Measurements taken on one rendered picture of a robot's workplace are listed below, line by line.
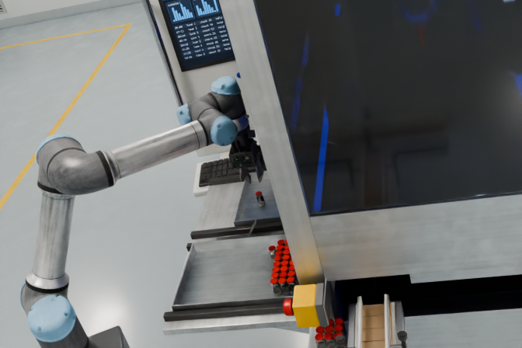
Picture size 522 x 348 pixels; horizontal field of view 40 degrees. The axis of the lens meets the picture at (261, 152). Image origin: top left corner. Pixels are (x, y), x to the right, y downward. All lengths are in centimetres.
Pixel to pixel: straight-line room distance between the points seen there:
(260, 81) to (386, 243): 48
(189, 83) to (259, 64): 122
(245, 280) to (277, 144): 60
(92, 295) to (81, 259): 34
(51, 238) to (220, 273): 48
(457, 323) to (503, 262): 22
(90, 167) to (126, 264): 200
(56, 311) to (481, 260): 106
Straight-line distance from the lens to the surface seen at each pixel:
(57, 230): 196
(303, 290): 168
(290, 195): 156
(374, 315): 173
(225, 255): 210
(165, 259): 366
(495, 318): 181
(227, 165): 260
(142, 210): 409
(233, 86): 199
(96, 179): 177
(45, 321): 194
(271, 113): 145
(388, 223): 160
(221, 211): 228
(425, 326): 182
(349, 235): 162
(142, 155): 180
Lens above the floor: 216
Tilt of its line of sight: 31 degrees down
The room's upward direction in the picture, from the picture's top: 16 degrees counter-clockwise
